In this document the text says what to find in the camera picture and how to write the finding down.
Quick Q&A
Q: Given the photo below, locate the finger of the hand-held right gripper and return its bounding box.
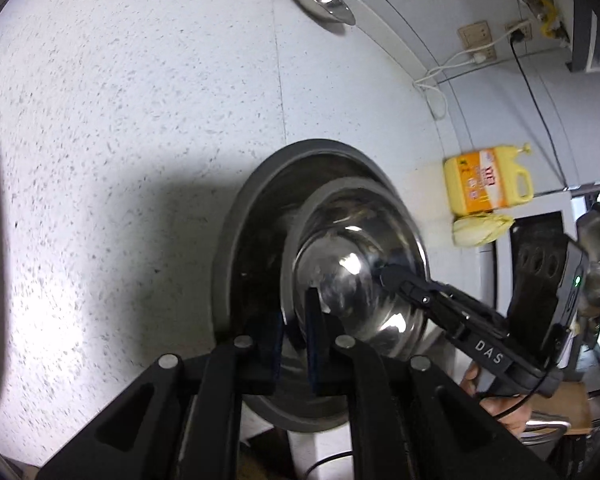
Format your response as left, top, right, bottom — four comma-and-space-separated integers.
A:
379, 264, 512, 342

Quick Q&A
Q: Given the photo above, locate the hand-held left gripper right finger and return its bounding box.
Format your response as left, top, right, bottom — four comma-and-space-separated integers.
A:
304, 285, 536, 480

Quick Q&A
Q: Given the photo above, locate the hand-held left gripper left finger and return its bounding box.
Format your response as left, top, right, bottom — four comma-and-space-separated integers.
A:
37, 310, 286, 480

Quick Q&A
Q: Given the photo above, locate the person's right hand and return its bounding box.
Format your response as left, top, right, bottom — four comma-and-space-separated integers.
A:
460, 362, 533, 438

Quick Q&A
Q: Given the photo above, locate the yellow cloth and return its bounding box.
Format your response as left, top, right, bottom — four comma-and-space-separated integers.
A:
452, 212, 515, 247

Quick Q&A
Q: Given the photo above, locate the black kitchen appliance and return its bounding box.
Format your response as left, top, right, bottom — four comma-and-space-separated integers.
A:
500, 210, 568, 247

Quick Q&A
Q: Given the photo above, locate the yellow detergent bottle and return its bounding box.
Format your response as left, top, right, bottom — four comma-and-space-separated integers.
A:
443, 142, 533, 216

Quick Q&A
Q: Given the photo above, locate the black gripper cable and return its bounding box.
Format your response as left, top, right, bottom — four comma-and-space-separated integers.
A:
480, 390, 547, 421
302, 450, 356, 480

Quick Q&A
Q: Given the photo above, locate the black power cable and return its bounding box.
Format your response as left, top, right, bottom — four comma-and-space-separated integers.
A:
510, 35, 568, 188

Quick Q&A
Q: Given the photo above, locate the white power cable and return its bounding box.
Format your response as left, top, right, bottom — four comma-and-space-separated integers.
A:
412, 20, 531, 121

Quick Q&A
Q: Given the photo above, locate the empty wall outlet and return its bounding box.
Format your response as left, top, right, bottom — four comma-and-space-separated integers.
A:
457, 20, 492, 48

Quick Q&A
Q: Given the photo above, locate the wall outlet with black plug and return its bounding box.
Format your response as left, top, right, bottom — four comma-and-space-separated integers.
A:
504, 19, 535, 43

